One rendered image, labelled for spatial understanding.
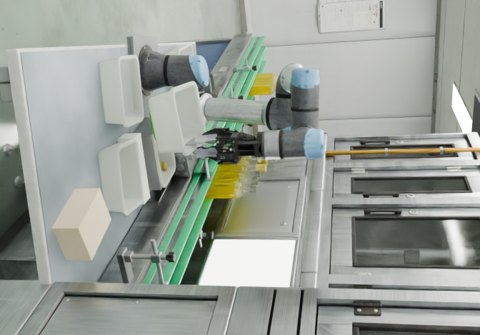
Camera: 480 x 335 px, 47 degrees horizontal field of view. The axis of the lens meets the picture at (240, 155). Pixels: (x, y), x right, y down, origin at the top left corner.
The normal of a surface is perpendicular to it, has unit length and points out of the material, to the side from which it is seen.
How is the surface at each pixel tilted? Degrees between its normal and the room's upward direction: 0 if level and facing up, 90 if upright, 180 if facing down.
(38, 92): 0
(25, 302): 90
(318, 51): 90
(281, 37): 90
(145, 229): 90
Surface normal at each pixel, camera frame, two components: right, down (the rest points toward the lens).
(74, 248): -0.14, 0.60
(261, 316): -0.11, -0.89
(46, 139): 0.98, -0.02
